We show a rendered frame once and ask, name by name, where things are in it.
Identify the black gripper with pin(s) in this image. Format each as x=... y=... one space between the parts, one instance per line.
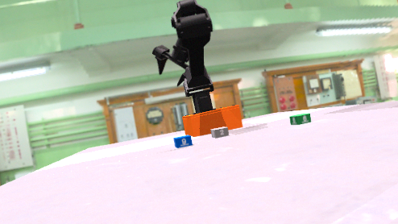
x=179 y=56

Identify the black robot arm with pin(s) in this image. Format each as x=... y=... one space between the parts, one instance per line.
x=194 y=26

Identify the green block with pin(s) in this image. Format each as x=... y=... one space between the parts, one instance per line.
x=300 y=119

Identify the blue block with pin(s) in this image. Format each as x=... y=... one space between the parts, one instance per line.
x=183 y=141

